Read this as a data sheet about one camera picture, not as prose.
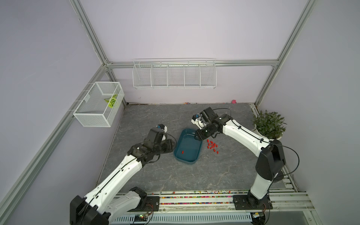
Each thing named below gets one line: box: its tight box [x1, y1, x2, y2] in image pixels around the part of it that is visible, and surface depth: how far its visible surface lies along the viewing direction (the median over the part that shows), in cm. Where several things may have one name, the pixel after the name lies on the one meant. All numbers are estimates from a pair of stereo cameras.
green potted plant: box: [252, 109, 288, 140], surface depth 86 cm
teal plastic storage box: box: [173, 128, 203, 165], surface depth 95 cm
